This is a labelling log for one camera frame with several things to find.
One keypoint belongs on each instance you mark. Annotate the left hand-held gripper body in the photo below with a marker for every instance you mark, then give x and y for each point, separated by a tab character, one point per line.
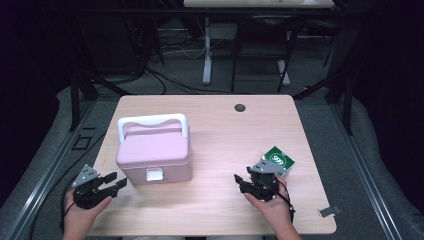
87	196

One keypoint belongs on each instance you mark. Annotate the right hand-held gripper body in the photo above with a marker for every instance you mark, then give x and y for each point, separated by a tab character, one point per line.
265	186

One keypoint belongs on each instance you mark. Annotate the green snack packet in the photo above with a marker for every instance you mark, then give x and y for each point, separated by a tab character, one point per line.
278	159

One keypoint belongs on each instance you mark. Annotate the pink storage box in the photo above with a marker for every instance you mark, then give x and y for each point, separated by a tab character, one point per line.
153	150

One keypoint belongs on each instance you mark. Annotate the person's left hand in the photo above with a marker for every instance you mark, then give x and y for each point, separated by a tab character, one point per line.
80	218

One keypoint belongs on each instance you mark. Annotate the person's right hand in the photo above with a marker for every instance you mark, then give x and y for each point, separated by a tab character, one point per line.
276	210

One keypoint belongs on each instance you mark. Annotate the dark round table grommet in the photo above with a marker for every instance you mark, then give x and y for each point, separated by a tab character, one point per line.
240	107

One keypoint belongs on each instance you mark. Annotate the white desk leg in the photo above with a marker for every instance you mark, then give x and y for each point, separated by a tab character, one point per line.
207	53
284	73

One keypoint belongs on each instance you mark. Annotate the black chair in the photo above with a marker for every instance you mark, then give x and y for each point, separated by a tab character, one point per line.
266	33

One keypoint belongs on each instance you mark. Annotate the white background desk top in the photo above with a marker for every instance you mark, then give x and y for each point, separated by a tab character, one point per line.
256	3

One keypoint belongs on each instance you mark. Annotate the grey metal table bracket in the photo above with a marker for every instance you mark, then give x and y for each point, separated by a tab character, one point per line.
329	211

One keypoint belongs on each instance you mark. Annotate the black frame post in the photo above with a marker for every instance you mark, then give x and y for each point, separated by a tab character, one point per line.
75	103

